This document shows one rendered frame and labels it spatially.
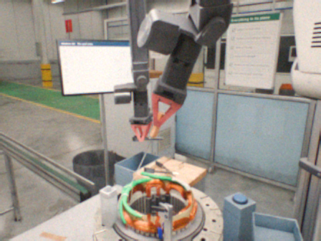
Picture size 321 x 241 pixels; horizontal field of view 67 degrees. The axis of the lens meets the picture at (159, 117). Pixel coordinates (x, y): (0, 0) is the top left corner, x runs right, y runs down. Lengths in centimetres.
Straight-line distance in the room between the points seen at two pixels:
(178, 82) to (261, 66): 228
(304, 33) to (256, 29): 201
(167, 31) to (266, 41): 231
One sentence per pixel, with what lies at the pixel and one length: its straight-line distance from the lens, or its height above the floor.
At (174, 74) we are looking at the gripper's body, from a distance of 50.
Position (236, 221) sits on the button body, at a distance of 85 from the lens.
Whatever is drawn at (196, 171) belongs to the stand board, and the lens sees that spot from 94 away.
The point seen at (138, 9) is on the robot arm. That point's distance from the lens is 82.
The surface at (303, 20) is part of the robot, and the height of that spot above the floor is 157.
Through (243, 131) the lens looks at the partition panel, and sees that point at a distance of 296.
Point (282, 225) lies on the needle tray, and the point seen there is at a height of 104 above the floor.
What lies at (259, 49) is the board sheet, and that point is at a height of 152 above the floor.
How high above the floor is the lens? 149
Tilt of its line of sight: 15 degrees down
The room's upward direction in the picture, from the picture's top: straight up
